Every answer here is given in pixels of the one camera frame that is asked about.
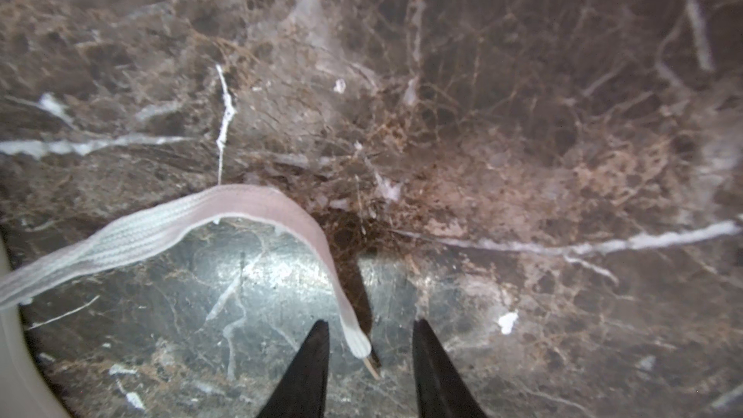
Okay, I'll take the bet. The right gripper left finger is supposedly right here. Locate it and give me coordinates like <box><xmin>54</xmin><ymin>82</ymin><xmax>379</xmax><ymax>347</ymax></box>
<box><xmin>257</xmin><ymin>320</ymin><xmax>330</xmax><ymax>418</ymax></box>

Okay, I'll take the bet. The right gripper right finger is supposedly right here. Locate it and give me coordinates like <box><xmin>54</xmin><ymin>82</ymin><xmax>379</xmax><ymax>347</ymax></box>
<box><xmin>412</xmin><ymin>319</ymin><xmax>487</xmax><ymax>418</ymax></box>

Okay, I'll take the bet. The white shoelace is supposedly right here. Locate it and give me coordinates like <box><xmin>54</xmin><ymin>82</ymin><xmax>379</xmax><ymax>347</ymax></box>
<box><xmin>1</xmin><ymin>184</ymin><xmax>380</xmax><ymax>379</ymax></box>

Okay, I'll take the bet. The cream white sneaker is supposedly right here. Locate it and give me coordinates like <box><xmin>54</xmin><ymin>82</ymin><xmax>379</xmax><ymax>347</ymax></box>
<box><xmin>0</xmin><ymin>237</ymin><xmax>74</xmax><ymax>418</ymax></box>

